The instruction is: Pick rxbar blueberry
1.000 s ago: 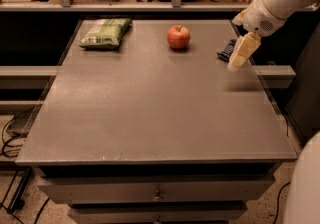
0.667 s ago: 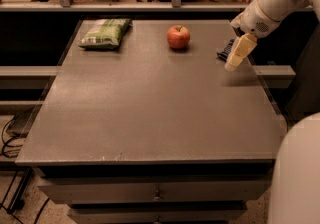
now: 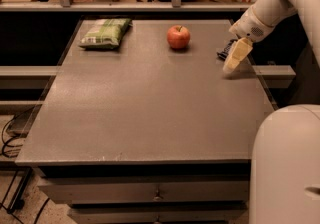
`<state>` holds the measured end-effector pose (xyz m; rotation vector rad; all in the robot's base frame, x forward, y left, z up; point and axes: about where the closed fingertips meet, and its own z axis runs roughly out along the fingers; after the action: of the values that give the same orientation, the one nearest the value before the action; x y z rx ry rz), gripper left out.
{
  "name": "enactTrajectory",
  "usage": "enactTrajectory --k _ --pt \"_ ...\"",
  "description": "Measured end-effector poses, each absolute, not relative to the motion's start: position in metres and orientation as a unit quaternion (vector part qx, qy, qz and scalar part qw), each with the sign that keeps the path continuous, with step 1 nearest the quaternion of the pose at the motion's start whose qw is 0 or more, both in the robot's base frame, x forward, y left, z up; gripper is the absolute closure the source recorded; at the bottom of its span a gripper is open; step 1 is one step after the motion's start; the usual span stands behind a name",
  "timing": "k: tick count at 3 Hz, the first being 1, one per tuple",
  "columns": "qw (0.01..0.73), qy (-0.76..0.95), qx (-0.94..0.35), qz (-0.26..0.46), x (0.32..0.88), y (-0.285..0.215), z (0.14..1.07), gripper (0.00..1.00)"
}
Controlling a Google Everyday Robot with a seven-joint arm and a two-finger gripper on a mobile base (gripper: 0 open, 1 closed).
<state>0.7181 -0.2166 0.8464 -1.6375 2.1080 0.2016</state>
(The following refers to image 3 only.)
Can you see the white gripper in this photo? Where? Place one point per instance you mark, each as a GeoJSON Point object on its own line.
{"type": "Point", "coordinates": [248, 27]}

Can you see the blue rxbar blueberry bar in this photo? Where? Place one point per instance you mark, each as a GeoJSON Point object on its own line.
{"type": "Point", "coordinates": [225, 52]}

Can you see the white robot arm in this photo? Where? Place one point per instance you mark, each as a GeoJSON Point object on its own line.
{"type": "Point", "coordinates": [285, 164]}

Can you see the red apple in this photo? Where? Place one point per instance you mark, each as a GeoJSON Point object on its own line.
{"type": "Point", "coordinates": [178, 37]}

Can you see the green chip bag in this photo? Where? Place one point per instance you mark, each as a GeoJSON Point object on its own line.
{"type": "Point", "coordinates": [105, 34]}

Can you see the upper grey drawer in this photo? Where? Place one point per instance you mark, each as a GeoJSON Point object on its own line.
{"type": "Point", "coordinates": [131, 190]}

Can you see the grey drawer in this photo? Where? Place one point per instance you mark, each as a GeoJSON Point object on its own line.
{"type": "Point", "coordinates": [131, 190]}
{"type": "Point", "coordinates": [158, 214]}

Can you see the lower grey drawer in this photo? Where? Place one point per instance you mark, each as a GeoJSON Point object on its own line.
{"type": "Point", "coordinates": [158, 214]}

